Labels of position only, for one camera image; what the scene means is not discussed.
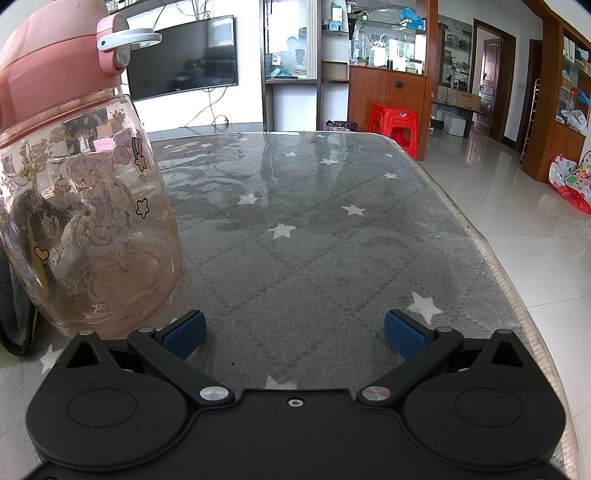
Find dark brown door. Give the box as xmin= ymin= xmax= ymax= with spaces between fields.
xmin=527 ymin=39 xmax=544 ymax=139

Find grey and yellow cleaning cloth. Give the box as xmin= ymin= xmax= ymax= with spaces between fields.
xmin=0 ymin=253 xmax=43 ymax=357

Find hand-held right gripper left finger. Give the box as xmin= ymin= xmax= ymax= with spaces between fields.
xmin=59 ymin=310 xmax=235 ymax=408

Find pink lidded water bottle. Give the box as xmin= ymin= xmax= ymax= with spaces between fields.
xmin=0 ymin=13 xmax=184 ymax=339

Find brown wooden display cabinet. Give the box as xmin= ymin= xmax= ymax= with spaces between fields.
xmin=347 ymin=0 xmax=439 ymax=160

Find red plastic stool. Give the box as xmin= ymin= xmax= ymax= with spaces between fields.
xmin=368 ymin=104 xmax=419 ymax=160

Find wooden panel door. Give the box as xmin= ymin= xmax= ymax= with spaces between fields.
xmin=473 ymin=18 xmax=517 ymax=144

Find white storage bin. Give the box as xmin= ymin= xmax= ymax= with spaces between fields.
xmin=443 ymin=112 xmax=469 ymax=137

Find colourful dotted bag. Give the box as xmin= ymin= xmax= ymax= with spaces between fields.
xmin=548 ymin=150 xmax=591 ymax=210

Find dark framed glass shelf unit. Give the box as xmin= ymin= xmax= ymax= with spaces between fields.
xmin=259 ymin=0 xmax=350 ymax=132

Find metal folding rack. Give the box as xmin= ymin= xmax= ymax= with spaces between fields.
xmin=521 ymin=78 xmax=542 ymax=162

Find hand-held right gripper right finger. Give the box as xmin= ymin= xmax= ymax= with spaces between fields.
xmin=355 ymin=310 xmax=533 ymax=408

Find black flat screen television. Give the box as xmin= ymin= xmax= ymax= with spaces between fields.
xmin=126 ymin=15 xmax=238 ymax=101

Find cardboard boxes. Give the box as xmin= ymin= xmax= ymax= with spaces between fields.
xmin=438 ymin=87 xmax=483 ymax=110

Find brown wooden shelf unit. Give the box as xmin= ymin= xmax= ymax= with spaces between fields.
xmin=522 ymin=0 xmax=591 ymax=183

